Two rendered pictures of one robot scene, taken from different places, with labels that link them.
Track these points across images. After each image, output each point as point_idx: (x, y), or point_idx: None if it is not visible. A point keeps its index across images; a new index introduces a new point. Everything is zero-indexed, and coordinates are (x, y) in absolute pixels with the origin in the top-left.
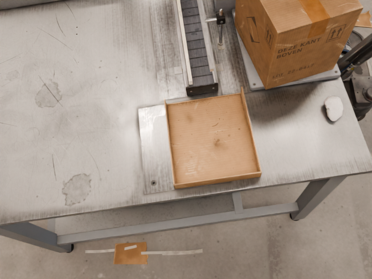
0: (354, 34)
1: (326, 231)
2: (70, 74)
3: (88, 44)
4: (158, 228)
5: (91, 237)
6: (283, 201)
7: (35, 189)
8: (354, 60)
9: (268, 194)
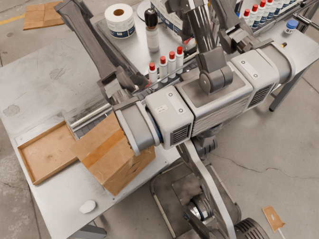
0: (237, 216)
1: None
2: (71, 75)
3: (91, 72)
4: None
5: None
6: (109, 223)
7: (8, 95)
8: (190, 220)
9: (110, 212)
